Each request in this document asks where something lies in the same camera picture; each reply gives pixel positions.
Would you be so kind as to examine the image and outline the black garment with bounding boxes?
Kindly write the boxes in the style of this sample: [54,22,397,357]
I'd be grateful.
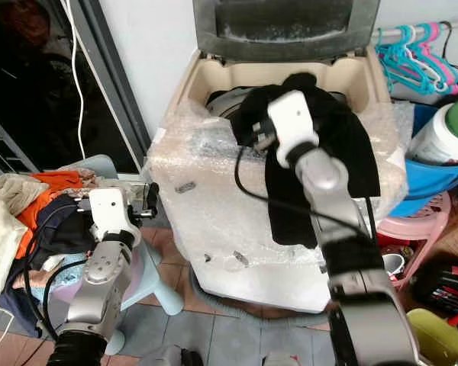
[231,72,383,247]

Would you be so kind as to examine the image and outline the beige bubble-wrapped washing machine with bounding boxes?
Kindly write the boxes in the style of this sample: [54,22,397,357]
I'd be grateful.
[147,46,414,315]

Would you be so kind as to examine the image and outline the dark navy garment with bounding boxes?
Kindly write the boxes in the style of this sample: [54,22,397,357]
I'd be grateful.
[0,194,96,336]

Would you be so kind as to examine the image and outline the light blue plastic stool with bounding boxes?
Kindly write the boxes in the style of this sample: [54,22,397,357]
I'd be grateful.
[60,155,185,356]

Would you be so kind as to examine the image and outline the orange garment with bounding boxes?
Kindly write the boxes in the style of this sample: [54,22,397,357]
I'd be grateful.
[23,172,85,260]

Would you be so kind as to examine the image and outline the dark grey washer lid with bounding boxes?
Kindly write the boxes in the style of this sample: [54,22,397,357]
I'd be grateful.
[192,0,382,63]

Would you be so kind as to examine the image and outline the cream garment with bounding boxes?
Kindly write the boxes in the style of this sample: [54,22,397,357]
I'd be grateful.
[0,174,48,300]

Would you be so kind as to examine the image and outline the grey metal window grille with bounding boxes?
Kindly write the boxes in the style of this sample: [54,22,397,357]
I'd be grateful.
[0,107,27,178]

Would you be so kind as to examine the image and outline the teal plastic hangers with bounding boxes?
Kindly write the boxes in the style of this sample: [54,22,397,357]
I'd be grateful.
[374,23,458,97]

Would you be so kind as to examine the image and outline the blue plastic basin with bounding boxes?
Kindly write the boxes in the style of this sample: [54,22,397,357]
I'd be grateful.
[388,102,458,219]

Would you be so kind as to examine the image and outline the pink plastic stool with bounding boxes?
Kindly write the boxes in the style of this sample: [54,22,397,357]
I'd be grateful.
[374,191,453,289]

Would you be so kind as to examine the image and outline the white cup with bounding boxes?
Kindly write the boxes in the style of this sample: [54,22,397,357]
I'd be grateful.
[384,253,407,277]

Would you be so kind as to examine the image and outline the white jar green lid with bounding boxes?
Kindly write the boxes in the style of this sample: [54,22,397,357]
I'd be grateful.
[408,98,458,166]

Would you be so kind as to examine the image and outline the pink plastic hangers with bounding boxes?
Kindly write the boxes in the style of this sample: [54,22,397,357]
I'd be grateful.
[416,21,458,86]

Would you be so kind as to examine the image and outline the black red tool case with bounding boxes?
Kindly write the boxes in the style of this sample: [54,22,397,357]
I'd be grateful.
[411,258,458,315]

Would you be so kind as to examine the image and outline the yellow-green plastic container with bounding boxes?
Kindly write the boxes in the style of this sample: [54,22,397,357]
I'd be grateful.
[407,308,458,366]

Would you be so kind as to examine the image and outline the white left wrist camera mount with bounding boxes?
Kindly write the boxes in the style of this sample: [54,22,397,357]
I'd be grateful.
[88,188,133,239]

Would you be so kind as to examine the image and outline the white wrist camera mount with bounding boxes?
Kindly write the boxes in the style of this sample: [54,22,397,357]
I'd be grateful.
[266,90,321,169]
[88,188,133,239]

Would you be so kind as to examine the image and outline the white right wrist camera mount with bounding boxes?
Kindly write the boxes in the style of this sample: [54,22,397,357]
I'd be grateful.
[266,90,321,169]

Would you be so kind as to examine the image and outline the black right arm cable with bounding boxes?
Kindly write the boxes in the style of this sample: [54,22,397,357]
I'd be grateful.
[234,143,376,242]

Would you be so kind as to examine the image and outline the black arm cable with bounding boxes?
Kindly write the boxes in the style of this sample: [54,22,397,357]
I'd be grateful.
[21,201,102,342]
[234,143,376,242]

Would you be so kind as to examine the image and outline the dark grey door frame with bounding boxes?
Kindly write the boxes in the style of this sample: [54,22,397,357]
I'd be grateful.
[69,0,143,178]

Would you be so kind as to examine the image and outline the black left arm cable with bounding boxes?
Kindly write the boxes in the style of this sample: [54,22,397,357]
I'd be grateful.
[21,201,102,342]

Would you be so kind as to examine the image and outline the white hanging cable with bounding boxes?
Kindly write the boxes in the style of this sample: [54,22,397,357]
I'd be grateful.
[63,0,86,162]

